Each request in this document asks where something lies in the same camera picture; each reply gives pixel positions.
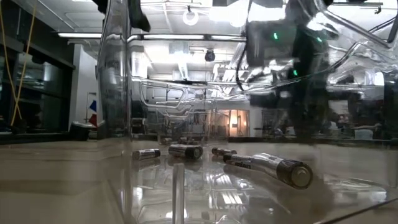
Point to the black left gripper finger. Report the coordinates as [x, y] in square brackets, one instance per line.
[100, 4]
[140, 17]

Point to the small silver battery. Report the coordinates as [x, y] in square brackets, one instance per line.
[146, 154]

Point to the silver black fat battery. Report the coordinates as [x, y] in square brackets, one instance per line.
[186, 151]

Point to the thin black battery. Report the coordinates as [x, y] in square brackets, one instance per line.
[224, 151]

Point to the thin Energizer battery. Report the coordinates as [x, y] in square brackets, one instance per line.
[239, 161]

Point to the large clear plastic bin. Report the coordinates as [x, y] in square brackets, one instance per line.
[217, 193]

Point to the large silver black Energizer battery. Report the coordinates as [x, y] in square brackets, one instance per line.
[280, 168]

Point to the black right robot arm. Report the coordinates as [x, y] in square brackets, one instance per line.
[311, 93]

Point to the ceiling strip light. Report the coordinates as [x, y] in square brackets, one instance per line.
[174, 37]
[79, 35]

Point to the blue red white sign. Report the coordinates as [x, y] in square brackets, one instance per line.
[93, 107]

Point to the dark glass cabinet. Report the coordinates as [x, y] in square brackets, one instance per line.
[46, 93]

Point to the grey chair base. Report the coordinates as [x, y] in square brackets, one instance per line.
[79, 129]

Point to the white storage box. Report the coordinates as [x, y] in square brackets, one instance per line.
[363, 134]

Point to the black dome ceiling camera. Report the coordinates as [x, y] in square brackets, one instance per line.
[210, 56]

